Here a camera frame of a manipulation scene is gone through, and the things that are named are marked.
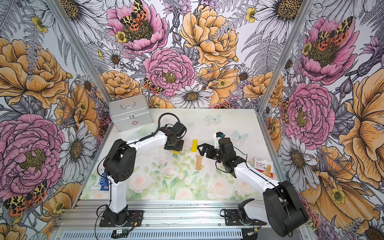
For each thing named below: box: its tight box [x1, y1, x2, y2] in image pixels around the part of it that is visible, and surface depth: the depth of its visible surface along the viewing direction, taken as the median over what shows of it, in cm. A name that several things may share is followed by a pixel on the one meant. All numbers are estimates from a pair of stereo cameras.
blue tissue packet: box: [100, 173, 110, 191], surface depth 84 cm
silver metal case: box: [108, 94, 154, 132], surface depth 107 cm
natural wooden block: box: [195, 155, 202, 171], surface depth 95 cm
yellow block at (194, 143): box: [192, 139, 198, 153], surface depth 105 cm
